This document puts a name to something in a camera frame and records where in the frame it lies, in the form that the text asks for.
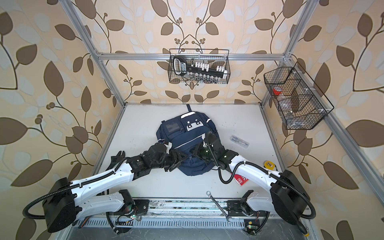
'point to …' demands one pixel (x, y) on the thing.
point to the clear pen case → (239, 141)
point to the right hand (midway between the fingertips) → (189, 152)
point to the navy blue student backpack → (186, 132)
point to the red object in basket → (277, 90)
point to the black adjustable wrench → (115, 159)
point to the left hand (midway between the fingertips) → (187, 159)
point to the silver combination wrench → (227, 217)
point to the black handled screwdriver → (302, 228)
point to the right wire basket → (301, 104)
